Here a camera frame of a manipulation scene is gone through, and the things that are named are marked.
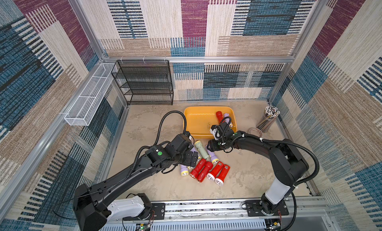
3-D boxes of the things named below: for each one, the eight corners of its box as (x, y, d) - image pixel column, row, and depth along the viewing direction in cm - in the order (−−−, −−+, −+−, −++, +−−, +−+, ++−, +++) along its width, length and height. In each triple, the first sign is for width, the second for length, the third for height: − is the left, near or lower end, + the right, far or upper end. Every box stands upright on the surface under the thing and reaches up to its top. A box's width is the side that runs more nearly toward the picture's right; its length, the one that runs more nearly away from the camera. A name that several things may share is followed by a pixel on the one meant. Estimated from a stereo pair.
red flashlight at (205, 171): (195, 180, 84) (195, 178, 82) (206, 162, 91) (207, 159, 88) (202, 184, 83) (202, 182, 80) (213, 165, 90) (213, 163, 87)
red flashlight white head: (205, 176, 84) (206, 175, 83) (217, 161, 90) (218, 159, 88) (213, 182, 82) (213, 181, 80) (224, 166, 88) (225, 165, 86)
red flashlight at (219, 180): (213, 182, 84) (214, 180, 81) (224, 165, 90) (225, 162, 87) (221, 187, 82) (222, 185, 79) (231, 169, 88) (232, 167, 85)
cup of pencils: (255, 128, 104) (264, 112, 91) (259, 120, 109) (267, 103, 95) (267, 133, 101) (278, 117, 88) (270, 125, 106) (281, 108, 93)
